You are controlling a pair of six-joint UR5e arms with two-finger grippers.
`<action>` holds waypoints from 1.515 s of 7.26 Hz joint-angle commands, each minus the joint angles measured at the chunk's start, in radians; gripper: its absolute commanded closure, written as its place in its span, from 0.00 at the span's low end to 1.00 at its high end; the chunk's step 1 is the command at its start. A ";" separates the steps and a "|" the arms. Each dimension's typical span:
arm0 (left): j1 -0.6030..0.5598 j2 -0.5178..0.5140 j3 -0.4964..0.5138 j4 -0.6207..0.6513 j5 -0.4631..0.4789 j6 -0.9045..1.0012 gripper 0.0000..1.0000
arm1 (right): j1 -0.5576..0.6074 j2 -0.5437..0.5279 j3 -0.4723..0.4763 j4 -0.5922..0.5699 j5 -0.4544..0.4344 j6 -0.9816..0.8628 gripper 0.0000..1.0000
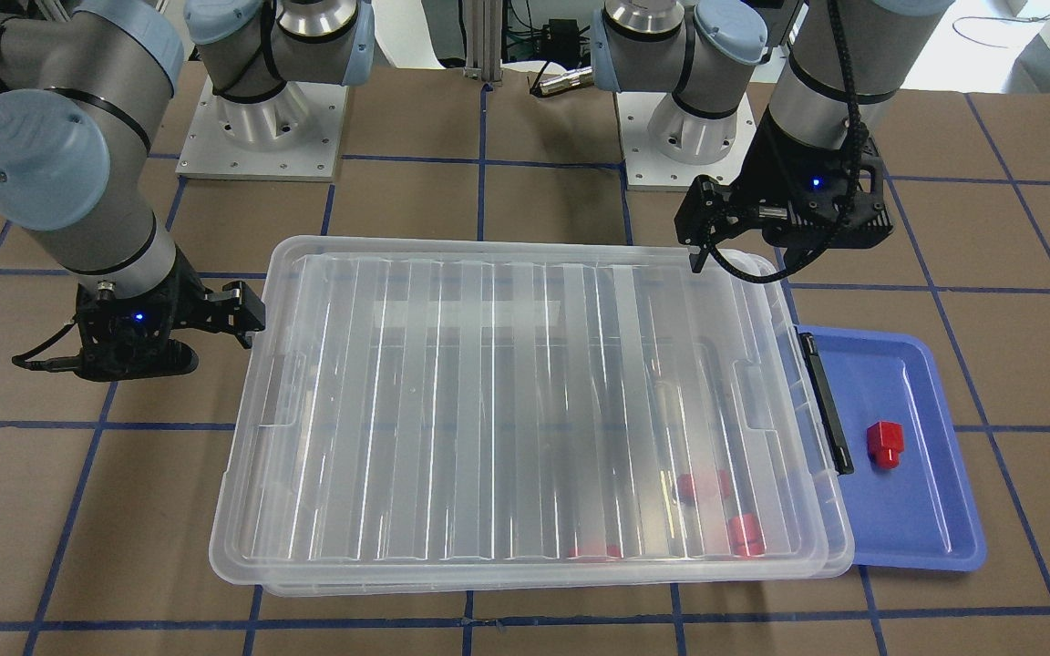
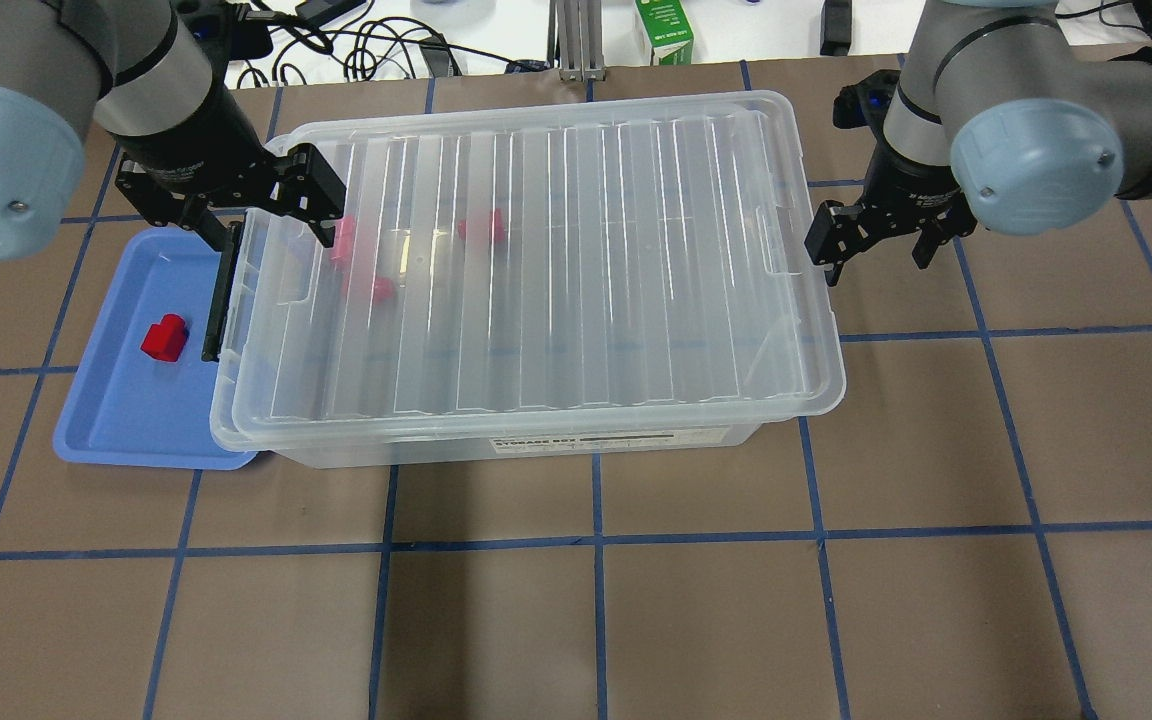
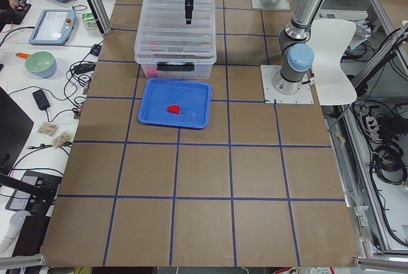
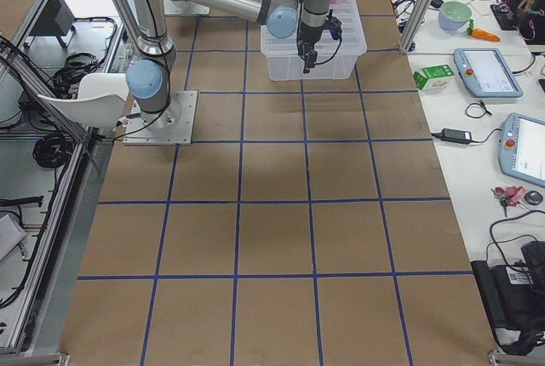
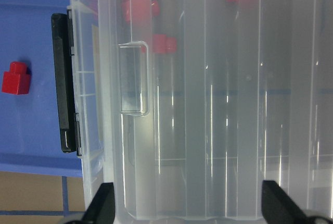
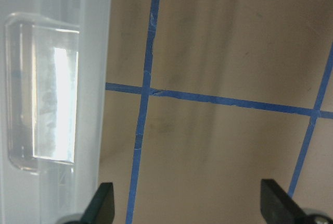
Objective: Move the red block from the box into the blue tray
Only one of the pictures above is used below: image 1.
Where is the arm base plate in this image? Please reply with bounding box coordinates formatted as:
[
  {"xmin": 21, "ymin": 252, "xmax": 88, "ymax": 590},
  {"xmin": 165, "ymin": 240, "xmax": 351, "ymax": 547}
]
[
  {"xmin": 176, "ymin": 80, "xmax": 349, "ymax": 183},
  {"xmin": 615, "ymin": 92, "xmax": 756, "ymax": 191}
]

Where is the red block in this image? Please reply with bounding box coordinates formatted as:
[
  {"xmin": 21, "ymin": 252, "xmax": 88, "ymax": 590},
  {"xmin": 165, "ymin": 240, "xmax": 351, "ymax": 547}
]
[
  {"xmin": 566, "ymin": 541, "xmax": 623, "ymax": 563},
  {"xmin": 726, "ymin": 512, "xmax": 767, "ymax": 558},
  {"xmin": 866, "ymin": 420, "xmax": 905, "ymax": 472},
  {"xmin": 675, "ymin": 469, "xmax": 734, "ymax": 506}
]

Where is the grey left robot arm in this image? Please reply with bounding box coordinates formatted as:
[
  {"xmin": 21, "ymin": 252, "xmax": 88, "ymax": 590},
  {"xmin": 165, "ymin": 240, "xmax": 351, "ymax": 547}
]
[{"xmin": 589, "ymin": 1, "xmax": 950, "ymax": 254}]

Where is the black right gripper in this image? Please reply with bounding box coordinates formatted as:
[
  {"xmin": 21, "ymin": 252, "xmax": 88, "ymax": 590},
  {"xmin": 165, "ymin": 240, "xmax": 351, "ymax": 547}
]
[{"xmin": 13, "ymin": 251, "xmax": 267, "ymax": 382}]

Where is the black box latch handle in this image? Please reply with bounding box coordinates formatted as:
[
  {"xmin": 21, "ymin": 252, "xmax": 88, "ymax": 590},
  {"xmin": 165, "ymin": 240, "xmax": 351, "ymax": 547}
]
[{"xmin": 798, "ymin": 332, "xmax": 855, "ymax": 475}]

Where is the clear plastic storage box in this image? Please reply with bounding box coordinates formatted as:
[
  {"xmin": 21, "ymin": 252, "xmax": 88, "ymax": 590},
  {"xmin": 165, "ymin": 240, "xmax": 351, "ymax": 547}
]
[{"xmin": 256, "ymin": 246, "xmax": 856, "ymax": 598}]

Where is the aluminium frame post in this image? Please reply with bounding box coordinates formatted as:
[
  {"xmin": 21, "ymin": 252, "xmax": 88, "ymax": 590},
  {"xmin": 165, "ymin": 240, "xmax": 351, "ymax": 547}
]
[{"xmin": 461, "ymin": 0, "xmax": 507, "ymax": 87}]

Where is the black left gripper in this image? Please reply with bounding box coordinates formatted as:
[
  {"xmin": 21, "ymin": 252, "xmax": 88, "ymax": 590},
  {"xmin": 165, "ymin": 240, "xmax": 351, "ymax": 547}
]
[{"xmin": 676, "ymin": 115, "xmax": 893, "ymax": 274}]

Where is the clear plastic box lid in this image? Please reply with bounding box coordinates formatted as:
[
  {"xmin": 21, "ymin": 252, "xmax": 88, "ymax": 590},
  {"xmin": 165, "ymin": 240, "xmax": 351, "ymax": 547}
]
[{"xmin": 209, "ymin": 234, "xmax": 831, "ymax": 589}]

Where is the blue plastic tray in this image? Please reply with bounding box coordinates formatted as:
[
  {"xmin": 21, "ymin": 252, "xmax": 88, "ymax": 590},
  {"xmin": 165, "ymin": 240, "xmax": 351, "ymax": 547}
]
[{"xmin": 797, "ymin": 325, "xmax": 987, "ymax": 572}]

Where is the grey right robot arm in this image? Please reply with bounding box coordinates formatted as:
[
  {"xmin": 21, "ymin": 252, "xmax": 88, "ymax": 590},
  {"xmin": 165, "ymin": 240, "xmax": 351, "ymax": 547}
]
[{"xmin": 0, "ymin": 1, "xmax": 376, "ymax": 383}]

